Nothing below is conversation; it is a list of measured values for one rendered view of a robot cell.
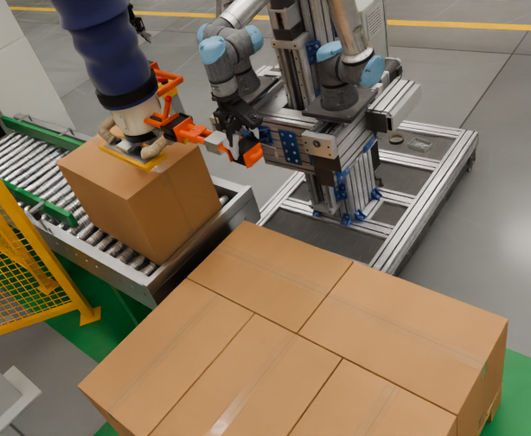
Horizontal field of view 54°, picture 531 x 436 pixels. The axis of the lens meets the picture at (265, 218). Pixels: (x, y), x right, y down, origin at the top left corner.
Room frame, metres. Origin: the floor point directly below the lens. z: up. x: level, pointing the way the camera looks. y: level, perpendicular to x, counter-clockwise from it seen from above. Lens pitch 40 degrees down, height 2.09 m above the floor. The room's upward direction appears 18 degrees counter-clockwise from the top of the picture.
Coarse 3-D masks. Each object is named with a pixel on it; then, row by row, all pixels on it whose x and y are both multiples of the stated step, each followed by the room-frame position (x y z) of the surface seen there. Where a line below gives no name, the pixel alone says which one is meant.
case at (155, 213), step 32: (64, 160) 2.22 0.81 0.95; (96, 160) 2.13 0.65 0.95; (192, 160) 1.95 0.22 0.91; (96, 192) 1.98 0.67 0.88; (128, 192) 1.79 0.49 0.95; (160, 192) 1.83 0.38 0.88; (192, 192) 1.91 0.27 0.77; (96, 224) 2.19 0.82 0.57; (128, 224) 1.84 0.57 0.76; (160, 224) 1.79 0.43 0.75; (192, 224) 1.87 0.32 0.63; (160, 256) 1.75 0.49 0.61
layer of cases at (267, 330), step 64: (256, 256) 1.64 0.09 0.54; (320, 256) 1.52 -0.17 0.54; (192, 320) 1.40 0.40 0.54; (256, 320) 1.30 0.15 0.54; (320, 320) 1.21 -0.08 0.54; (384, 320) 1.13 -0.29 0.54; (448, 320) 1.05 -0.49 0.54; (128, 384) 1.20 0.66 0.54; (192, 384) 1.12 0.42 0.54; (256, 384) 1.04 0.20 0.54; (320, 384) 0.96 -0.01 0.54; (384, 384) 0.89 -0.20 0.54; (448, 384) 0.83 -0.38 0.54
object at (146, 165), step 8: (120, 136) 1.97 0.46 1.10; (104, 144) 1.93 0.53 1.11; (112, 144) 1.91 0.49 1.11; (112, 152) 1.86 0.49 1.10; (120, 152) 1.83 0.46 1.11; (136, 152) 1.77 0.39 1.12; (160, 152) 1.75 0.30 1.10; (128, 160) 1.76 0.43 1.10; (136, 160) 1.74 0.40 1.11; (144, 160) 1.72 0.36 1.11; (152, 160) 1.71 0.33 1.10; (160, 160) 1.71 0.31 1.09; (144, 168) 1.67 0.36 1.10; (152, 168) 1.68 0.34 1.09
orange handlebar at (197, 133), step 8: (160, 72) 2.18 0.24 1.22; (176, 80) 2.05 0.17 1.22; (168, 88) 2.02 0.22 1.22; (160, 96) 1.99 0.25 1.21; (144, 120) 1.80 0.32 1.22; (152, 120) 1.77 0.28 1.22; (160, 128) 1.73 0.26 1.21; (192, 128) 1.63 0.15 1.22; (200, 128) 1.60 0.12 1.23; (184, 136) 1.61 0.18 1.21; (192, 136) 1.57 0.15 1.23; (200, 136) 1.60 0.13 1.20; (256, 152) 1.36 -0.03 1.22
